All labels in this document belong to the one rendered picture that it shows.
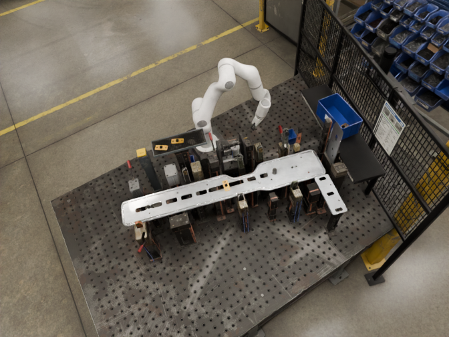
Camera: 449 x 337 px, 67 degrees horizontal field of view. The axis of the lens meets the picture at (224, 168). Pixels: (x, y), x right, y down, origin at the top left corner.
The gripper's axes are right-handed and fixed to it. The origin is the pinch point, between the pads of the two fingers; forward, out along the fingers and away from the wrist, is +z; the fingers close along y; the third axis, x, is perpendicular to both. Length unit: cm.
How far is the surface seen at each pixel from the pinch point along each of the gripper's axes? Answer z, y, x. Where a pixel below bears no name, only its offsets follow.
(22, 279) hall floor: 110, 211, -76
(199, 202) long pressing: -19, 84, 14
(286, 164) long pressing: -26, 25, 40
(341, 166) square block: -40, 9, 68
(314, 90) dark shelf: -22, -44, 18
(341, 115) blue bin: -30, -33, 47
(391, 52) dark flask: -90, -40, 46
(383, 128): -63, -16, 72
